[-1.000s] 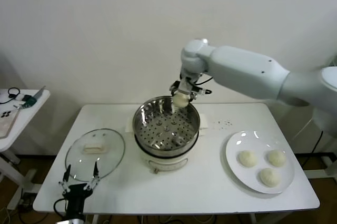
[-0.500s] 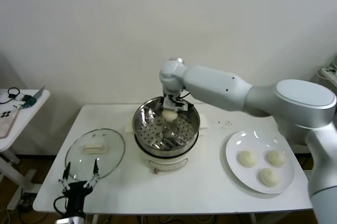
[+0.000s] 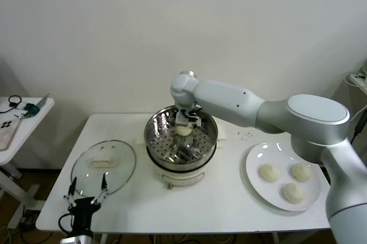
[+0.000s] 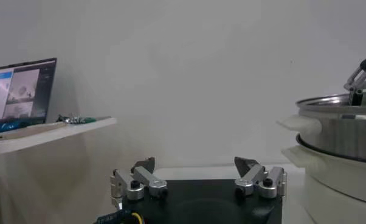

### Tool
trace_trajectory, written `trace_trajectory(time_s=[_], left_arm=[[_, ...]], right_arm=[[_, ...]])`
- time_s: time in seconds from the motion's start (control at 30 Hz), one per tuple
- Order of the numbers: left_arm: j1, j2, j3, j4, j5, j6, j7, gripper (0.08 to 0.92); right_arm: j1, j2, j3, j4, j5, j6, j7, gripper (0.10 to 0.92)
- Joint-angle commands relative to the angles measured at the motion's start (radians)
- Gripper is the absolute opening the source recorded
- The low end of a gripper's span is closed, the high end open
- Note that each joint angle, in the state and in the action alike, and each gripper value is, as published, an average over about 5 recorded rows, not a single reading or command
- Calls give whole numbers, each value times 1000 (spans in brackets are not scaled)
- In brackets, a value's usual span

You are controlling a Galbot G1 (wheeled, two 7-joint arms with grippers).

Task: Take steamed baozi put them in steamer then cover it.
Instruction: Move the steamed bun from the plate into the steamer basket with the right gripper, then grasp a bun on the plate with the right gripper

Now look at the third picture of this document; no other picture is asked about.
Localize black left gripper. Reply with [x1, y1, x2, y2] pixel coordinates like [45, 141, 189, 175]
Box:
[63, 173, 109, 230]

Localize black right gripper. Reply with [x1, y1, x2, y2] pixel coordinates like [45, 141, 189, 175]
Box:
[175, 107, 203, 129]

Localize white steamed baozi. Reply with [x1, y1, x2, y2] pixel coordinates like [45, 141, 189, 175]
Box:
[290, 162, 313, 182]
[174, 125, 193, 137]
[279, 183, 304, 204]
[259, 163, 281, 183]

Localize glass lid with beige handle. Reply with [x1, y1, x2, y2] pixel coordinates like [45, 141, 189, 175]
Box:
[71, 140, 138, 196]

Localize perforated steel steamer basket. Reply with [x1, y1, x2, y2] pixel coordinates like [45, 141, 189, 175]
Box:
[144, 104, 218, 167]

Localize scattered dark crumbs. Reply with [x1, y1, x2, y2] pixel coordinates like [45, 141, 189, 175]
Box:
[229, 130, 255, 141]

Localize white electric cooker base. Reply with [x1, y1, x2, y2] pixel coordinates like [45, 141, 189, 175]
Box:
[135, 123, 229, 191]

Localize black floor power strip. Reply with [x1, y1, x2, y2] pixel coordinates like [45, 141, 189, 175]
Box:
[18, 210, 41, 232]

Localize white side table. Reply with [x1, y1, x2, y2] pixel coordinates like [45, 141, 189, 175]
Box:
[0, 96, 56, 227]

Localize white round plate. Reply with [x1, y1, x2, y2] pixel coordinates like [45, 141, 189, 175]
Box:
[245, 141, 321, 212]

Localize phone in clear case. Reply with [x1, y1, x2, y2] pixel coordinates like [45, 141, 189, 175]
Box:
[0, 119, 22, 153]

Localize green circuit board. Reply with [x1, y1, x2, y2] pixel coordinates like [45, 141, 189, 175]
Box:
[24, 104, 40, 117]

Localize grey angled metal plate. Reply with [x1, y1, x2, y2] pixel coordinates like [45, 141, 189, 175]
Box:
[36, 93, 51, 110]

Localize white power strip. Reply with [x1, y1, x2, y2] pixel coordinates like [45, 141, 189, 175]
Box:
[349, 73, 367, 83]

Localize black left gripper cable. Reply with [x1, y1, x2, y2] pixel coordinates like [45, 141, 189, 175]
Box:
[58, 212, 75, 232]

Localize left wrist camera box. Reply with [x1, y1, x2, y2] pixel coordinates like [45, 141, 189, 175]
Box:
[60, 235, 94, 244]

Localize black looped cable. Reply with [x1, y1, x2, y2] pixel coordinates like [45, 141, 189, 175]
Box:
[0, 95, 24, 114]

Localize black adapter with cable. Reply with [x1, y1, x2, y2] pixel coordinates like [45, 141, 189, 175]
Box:
[351, 117, 364, 144]

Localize white hanging cable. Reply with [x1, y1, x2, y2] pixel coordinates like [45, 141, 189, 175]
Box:
[350, 105, 367, 121]

